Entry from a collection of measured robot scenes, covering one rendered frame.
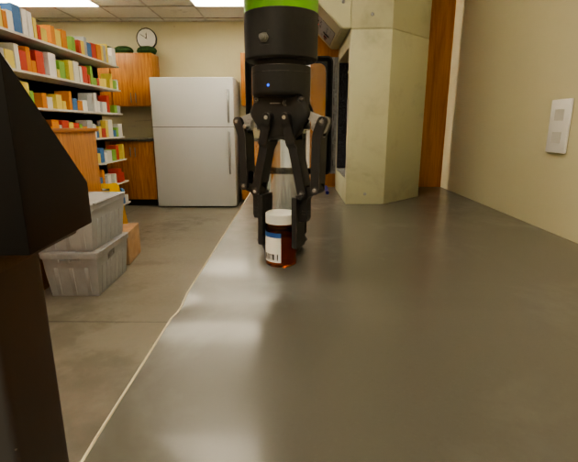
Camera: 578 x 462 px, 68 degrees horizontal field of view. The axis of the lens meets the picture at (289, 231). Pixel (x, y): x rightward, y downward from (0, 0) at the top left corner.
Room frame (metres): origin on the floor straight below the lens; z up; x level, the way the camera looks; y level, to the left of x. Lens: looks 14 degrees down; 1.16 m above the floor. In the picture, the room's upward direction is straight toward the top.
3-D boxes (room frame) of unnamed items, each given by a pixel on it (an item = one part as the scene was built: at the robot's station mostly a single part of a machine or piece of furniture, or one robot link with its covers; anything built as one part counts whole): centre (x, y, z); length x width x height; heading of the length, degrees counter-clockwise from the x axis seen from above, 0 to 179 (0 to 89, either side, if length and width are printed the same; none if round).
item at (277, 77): (0.58, 0.01, 1.19); 0.08 x 0.07 x 0.09; 66
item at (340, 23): (1.38, -0.11, 1.46); 0.32 x 0.11 x 0.10; 0
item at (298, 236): (0.57, -0.01, 1.03); 0.03 x 0.01 x 0.07; 156
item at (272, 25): (0.58, 0.01, 1.26); 0.12 x 0.09 x 0.06; 156
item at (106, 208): (3.05, 1.49, 0.49); 0.60 x 0.42 x 0.33; 0
